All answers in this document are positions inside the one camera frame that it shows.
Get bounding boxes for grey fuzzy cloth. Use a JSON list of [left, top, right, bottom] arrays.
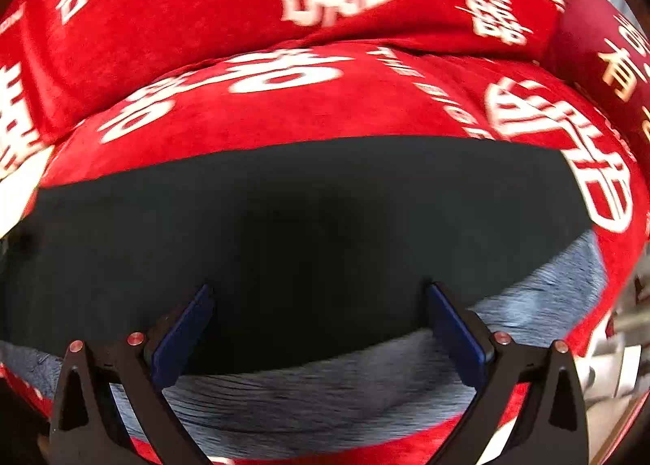
[[0, 228, 608, 461]]

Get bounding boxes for white cloth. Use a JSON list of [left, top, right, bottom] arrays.
[[0, 144, 56, 238]]

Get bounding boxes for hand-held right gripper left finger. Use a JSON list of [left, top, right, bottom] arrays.
[[49, 283, 217, 465]]

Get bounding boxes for black pants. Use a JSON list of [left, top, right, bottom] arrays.
[[0, 136, 595, 377]]

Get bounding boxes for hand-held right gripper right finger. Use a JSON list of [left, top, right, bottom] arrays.
[[425, 282, 590, 465]]

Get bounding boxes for red printed blanket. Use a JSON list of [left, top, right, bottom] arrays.
[[0, 0, 650, 465]]

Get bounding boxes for red pillow with gold print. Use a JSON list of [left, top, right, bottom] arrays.
[[541, 0, 650, 181]]

